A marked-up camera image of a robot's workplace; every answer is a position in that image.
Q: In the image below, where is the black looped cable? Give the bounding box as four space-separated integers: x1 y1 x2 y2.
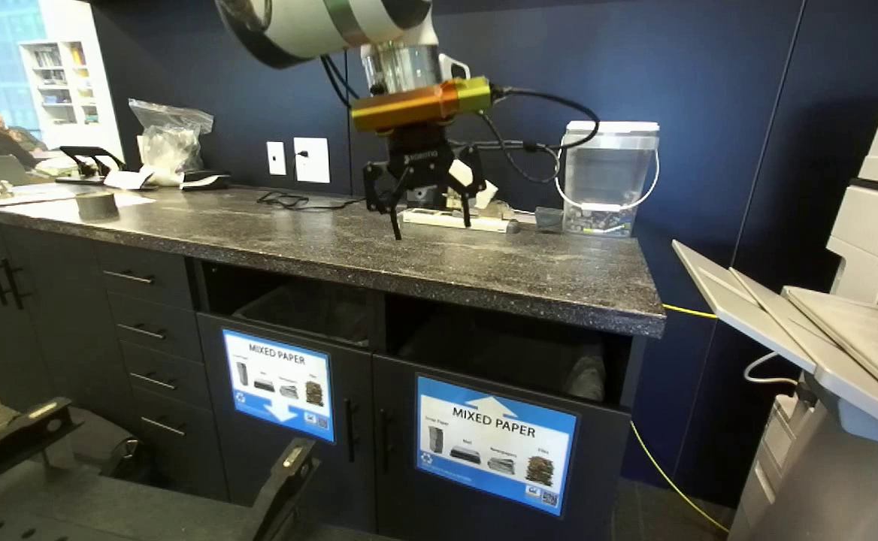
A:
256 182 359 212

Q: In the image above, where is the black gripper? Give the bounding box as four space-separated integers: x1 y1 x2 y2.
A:
361 120 482 242

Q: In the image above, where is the large white wall outlet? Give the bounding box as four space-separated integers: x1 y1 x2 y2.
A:
292 136 333 186

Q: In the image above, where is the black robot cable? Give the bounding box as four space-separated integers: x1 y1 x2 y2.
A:
471 86 605 206

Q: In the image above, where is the metallic wrist camera bar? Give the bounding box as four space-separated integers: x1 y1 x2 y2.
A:
345 75 501 137

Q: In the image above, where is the black cabinet with stone counter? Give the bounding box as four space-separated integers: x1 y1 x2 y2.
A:
0 181 671 541

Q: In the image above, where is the blue sign arrow pointing up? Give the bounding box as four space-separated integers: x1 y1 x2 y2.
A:
412 373 582 520

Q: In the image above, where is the small grey box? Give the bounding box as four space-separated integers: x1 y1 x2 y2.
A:
533 205 568 238

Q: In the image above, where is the blue sign arrow pointing down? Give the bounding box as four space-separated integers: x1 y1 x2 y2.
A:
221 324 339 447

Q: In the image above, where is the small white wall plate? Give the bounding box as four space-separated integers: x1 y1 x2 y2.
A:
266 137 292 181

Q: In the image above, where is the clear plastic bag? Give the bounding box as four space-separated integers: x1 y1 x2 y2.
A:
123 97 217 188

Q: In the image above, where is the white paper stack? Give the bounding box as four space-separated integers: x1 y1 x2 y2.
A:
103 165 161 196

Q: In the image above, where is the black and white desk item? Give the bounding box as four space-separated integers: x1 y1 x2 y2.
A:
177 172 232 193

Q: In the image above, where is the white shelf unit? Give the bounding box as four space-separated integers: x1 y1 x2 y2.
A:
18 37 109 132

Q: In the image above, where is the black rubbish bin clear liner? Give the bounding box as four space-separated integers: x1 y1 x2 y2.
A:
398 324 615 402

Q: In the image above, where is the yellow cable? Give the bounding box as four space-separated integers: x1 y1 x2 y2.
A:
625 296 734 536

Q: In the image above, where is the black drawer silver handle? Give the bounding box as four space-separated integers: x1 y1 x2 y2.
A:
107 296 208 354
131 392 229 496
118 344 213 406
91 239 198 305

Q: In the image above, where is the tape roll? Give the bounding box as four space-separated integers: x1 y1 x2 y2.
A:
77 188 123 220

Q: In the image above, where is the white office printer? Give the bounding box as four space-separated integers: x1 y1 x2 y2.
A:
671 86 878 541

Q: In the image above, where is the clear plastic bucket with lid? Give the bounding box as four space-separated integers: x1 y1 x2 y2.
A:
550 118 666 239

